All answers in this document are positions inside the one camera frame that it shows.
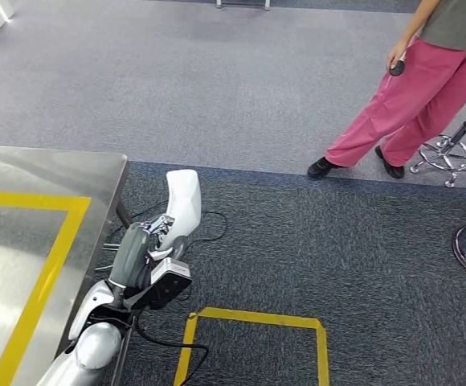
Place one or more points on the person's hand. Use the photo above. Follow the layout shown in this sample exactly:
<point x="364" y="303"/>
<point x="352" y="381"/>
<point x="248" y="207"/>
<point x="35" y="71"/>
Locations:
<point x="396" y="53"/>

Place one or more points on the person's forearm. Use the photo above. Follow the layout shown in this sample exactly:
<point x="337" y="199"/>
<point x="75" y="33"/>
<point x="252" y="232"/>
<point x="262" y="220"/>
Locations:
<point x="417" y="21"/>

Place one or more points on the yellow tape square outline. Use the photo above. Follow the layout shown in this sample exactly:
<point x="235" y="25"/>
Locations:
<point x="257" y="318"/>

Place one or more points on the white plastic shell part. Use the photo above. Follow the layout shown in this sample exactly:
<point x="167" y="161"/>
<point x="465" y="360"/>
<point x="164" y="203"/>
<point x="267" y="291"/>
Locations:
<point x="185" y="197"/>

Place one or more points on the white metal frame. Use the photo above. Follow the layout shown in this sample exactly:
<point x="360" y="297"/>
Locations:
<point x="243" y="4"/>

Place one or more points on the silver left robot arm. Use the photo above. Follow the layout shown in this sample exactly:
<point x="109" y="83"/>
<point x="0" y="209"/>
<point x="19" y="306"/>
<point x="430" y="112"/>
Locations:
<point x="96" y="346"/>

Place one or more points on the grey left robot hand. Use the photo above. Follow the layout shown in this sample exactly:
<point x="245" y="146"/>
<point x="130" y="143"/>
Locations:
<point x="130" y="255"/>

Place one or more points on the small black remote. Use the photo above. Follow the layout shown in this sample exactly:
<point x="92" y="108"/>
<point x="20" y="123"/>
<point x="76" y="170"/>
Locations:
<point x="397" y="69"/>

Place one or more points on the person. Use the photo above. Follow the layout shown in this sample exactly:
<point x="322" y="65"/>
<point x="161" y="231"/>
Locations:
<point x="417" y="106"/>

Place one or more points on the stainless steel workbench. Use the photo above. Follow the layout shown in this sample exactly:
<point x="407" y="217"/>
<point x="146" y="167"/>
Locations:
<point x="56" y="170"/>

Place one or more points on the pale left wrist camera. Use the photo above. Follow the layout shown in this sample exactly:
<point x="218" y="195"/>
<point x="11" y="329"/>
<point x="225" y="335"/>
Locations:
<point x="168" y="269"/>

